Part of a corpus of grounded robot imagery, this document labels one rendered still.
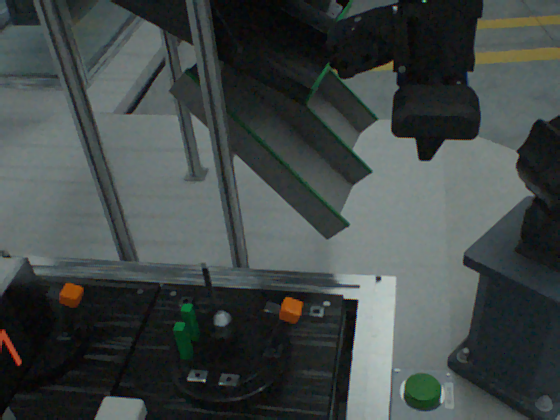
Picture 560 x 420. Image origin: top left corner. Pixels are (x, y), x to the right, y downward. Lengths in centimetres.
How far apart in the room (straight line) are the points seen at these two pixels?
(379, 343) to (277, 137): 32
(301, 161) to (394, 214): 27
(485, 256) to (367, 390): 20
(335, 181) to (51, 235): 53
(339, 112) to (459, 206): 27
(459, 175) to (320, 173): 38
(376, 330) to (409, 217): 36
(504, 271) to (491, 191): 47
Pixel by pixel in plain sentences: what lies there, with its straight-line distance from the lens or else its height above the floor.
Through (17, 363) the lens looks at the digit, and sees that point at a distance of 51.
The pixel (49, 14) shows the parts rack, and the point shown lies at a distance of 78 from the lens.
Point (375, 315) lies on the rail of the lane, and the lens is 80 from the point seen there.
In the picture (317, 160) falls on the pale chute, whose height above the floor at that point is 104.
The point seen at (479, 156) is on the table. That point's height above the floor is 86.
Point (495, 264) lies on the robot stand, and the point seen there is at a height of 106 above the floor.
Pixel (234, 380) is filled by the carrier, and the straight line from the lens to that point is 68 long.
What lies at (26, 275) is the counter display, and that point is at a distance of 51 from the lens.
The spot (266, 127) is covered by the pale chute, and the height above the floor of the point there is 110.
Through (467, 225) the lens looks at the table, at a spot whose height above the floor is 86.
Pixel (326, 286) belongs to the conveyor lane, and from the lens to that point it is 84.
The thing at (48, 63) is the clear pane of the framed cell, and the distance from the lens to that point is 167.
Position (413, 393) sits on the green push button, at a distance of 70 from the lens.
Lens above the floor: 154
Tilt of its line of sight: 42 degrees down
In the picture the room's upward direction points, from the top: 5 degrees counter-clockwise
